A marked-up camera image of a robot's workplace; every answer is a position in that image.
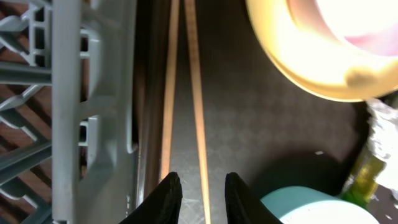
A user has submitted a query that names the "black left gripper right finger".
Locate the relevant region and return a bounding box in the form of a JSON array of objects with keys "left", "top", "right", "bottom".
[{"left": 224, "top": 172, "right": 282, "bottom": 224}]

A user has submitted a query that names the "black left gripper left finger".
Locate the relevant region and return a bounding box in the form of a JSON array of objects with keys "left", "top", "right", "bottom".
[{"left": 120, "top": 172, "right": 183, "bottom": 224}]

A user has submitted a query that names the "light blue bowl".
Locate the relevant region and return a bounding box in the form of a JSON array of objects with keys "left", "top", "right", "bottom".
[{"left": 261, "top": 186, "right": 379, "bottom": 224}]

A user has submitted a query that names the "green snack wrapper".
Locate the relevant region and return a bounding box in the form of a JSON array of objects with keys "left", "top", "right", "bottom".
[{"left": 340, "top": 146, "right": 386, "bottom": 209}]

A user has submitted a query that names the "white napkin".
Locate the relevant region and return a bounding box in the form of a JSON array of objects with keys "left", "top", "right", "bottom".
[{"left": 366, "top": 99, "right": 397, "bottom": 190}]

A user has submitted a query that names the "wooden chopstick farther from rack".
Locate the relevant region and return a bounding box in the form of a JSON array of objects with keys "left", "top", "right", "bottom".
[{"left": 184, "top": 0, "right": 211, "bottom": 224}]

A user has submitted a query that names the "pink bowl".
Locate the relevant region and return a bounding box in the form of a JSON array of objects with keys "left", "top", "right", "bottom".
[{"left": 287, "top": 0, "right": 397, "bottom": 57}]

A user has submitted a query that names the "dark brown serving tray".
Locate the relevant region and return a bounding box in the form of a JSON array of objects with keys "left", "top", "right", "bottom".
[{"left": 133, "top": 0, "right": 398, "bottom": 224}]

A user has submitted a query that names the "grey plastic dish rack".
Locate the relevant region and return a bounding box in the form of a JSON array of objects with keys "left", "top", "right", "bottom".
[{"left": 1, "top": 0, "right": 137, "bottom": 223}]

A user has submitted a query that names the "yellow plate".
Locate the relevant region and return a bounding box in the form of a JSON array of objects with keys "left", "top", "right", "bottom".
[{"left": 246, "top": 0, "right": 397, "bottom": 102}]

